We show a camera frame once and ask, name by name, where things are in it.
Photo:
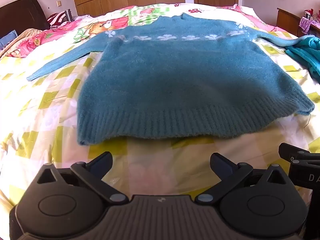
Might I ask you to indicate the beige blanket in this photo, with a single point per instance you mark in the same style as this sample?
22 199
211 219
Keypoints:
25 36

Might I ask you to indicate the dark wooden headboard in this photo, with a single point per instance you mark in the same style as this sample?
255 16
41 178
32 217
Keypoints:
22 15

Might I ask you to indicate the teal knitted sweater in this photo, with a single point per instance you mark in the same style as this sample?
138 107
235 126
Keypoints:
187 85

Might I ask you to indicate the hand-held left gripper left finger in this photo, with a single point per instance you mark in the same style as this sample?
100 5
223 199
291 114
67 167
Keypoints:
101 163

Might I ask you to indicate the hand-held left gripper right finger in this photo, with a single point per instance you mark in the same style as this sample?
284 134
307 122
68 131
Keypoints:
221 165

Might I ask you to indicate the printed checked quilt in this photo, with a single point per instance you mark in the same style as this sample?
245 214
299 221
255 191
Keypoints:
37 120

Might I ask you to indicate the red white toy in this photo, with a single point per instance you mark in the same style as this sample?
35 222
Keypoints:
308 13

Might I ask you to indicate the wooden nightstand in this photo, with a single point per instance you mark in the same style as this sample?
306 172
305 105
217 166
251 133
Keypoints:
287 21

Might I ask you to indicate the metal thermos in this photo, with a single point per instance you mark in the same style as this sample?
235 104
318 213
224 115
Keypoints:
68 15

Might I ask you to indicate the red striped pillow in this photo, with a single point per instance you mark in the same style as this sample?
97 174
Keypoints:
56 18

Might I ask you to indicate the blue pillow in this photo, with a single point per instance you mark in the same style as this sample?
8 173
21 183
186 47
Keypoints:
8 38

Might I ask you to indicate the teal fleece garment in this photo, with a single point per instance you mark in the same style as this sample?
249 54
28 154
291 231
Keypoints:
308 52

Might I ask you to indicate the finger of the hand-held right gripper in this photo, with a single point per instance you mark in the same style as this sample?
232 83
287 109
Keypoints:
292 152

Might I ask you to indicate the purple patterned cloth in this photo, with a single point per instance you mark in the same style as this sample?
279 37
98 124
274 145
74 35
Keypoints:
306 23

